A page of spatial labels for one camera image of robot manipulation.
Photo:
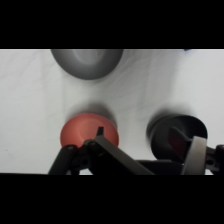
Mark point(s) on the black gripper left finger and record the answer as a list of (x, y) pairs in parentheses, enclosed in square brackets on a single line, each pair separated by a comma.
[(113, 153)]

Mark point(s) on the grey bowl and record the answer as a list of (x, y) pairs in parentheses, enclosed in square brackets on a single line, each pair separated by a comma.
[(88, 63)]

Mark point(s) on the black bowl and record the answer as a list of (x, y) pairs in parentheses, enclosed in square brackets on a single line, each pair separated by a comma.
[(160, 136)]

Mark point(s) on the pink bowl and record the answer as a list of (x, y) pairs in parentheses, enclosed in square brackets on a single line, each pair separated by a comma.
[(83, 128)]

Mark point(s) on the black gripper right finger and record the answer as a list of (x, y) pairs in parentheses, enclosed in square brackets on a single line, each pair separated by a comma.
[(197, 156)]

